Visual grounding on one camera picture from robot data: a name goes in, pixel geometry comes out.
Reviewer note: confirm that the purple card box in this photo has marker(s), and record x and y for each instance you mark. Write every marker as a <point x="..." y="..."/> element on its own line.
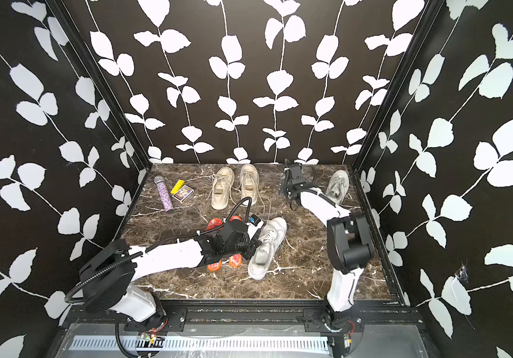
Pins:
<point x="183" y="193"/>

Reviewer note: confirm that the white sneaker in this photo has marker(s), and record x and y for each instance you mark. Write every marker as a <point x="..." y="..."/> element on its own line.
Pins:
<point x="271" y="237"/>
<point x="338" y="187"/>

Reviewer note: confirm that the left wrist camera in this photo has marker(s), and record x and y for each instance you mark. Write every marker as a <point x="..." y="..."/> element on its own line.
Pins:
<point x="255" y="221"/>

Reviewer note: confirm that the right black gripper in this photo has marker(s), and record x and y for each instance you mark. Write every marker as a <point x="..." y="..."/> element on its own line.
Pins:
<point x="283" y="186"/>

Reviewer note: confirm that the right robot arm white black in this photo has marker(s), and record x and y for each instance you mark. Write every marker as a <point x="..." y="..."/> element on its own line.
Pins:
<point x="349" y="242"/>

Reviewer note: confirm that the red orange insole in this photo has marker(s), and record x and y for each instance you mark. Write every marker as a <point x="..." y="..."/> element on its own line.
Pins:
<point x="213" y="224"/>

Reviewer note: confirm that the beige lace sneaker one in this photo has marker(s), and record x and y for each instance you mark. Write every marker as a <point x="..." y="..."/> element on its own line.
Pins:
<point x="221" y="188"/>
<point x="249" y="180"/>

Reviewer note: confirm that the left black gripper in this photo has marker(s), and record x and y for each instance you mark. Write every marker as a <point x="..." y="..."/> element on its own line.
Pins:
<point x="253" y="245"/>

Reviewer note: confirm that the purple glitter bottle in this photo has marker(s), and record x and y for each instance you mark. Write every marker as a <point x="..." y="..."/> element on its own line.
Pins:
<point x="164" y="194"/>

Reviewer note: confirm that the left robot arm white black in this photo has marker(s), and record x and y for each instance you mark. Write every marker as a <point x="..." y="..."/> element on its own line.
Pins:
<point x="107" y="281"/>

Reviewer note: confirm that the yellow small block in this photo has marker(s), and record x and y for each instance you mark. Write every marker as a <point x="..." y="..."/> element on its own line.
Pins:
<point x="177" y="186"/>

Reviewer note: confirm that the white ventilation grille strip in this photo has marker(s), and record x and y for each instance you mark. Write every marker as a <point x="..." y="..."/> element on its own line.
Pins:
<point x="177" y="343"/>

